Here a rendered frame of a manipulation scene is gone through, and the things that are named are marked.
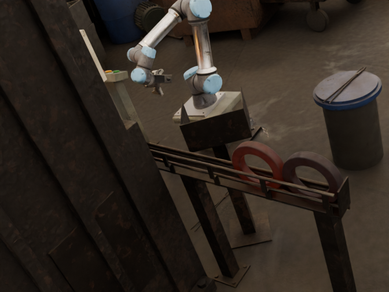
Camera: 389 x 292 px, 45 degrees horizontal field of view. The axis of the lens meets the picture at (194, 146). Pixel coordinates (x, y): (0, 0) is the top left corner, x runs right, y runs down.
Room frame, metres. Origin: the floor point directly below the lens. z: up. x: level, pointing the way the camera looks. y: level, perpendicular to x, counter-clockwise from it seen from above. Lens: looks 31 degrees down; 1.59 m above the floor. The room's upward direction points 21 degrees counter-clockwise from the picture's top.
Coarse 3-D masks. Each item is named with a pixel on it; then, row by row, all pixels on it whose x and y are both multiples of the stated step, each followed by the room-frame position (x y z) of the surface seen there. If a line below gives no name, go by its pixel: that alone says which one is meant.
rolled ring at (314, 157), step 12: (300, 156) 1.11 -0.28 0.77; (312, 156) 1.09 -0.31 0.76; (288, 168) 1.15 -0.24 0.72; (324, 168) 1.06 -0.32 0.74; (336, 168) 1.06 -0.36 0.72; (288, 180) 1.16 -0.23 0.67; (336, 180) 1.04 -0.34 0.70; (300, 192) 1.13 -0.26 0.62; (312, 192) 1.12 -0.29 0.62; (336, 192) 1.04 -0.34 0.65
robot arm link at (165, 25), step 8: (176, 8) 2.57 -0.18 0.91; (168, 16) 2.56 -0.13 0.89; (176, 16) 2.56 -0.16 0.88; (184, 16) 2.57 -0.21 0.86; (160, 24) 2.54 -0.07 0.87; (168, 24) 2.54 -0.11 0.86; (152, 32) 2.52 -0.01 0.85; (160, 32) 2.51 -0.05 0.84; (144, 40) 2.50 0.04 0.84; (152, 40) 2.49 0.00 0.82; (160, 40) 2.52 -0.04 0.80; (136, 48) 2.47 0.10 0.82; (152, 48) 2.49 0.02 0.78; (128, 56) 2.49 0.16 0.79
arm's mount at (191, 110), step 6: (216, 96) 2.59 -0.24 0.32; (222, 96) 2.57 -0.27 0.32; (186, 102) 2.70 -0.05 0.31; (192, 102) 2.66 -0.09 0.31; (216, 102) 2.52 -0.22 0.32; (180, 108) 2.65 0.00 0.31; (186, 108) 2.61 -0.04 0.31; (192, 108) 2.58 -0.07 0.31; (204, 108) 2.51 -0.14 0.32; (210, 108) 2.48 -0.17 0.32; (180, 114) 2.57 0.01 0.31; (192, 114) 2.50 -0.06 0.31; (198, 114) 2.47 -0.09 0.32; (204, 114) 2.44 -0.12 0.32
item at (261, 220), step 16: (240, 112) 1.60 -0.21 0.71; (192, 128) 1.65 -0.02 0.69; (208, 128) 1.63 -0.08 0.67; (224, 128) 1.62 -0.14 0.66; (240, 128) 1.61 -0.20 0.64; (192, 144) 1.65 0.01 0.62; (208, 144) 1.64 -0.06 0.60; (224, 144) 1.70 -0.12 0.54; (240, 192) 1.70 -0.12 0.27; (240, 208) 1.71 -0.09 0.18; (240, 224) 1.71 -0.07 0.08; (256, 224) 1.75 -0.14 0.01; (240, 240) 1.68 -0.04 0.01; (256, 240) 1.64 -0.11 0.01
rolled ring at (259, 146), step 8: (240, 144) 1.29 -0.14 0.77; (248, 144) 1.25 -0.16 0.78; (256, 144) 1.24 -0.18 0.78; (264, 144) 1.23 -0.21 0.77; (240, 152) 1.27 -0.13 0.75; (248, 152) 1.25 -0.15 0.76; (256, 152) 1.22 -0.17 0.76; (264, 152) 1.20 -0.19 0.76; (272, 152) 1.20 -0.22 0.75; (232, 160) 1.30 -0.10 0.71; (240, 160) 1.28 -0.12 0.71; (272, 160) 1.19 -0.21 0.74; (280, 160) 1.19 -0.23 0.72; (240, 168) 1.29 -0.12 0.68; (248, 168) 1.30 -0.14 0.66; (272, 168) 1.19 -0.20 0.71; (280, 168) 1.18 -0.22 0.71; (240, 176) 1.30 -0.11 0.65; (280, 176) 1.18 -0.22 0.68; (272, 184) 1.21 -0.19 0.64
